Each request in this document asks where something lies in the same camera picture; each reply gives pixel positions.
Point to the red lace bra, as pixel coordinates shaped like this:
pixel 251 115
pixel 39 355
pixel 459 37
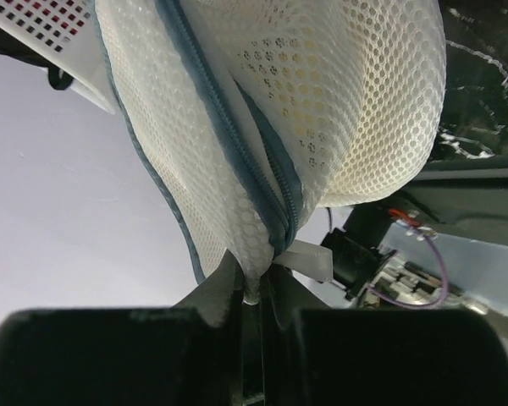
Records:
pixel 54 23

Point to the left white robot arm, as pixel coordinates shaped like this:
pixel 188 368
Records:
pixel 467 199

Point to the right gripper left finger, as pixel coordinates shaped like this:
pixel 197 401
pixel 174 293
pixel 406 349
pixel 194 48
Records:
pixel 186 354

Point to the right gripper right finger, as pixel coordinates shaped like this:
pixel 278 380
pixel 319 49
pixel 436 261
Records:
pixel 313 354

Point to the white plastic basket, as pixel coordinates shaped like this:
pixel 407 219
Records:
pixel 82 58

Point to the black bra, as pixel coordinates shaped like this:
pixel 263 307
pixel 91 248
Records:
pixel 10 47

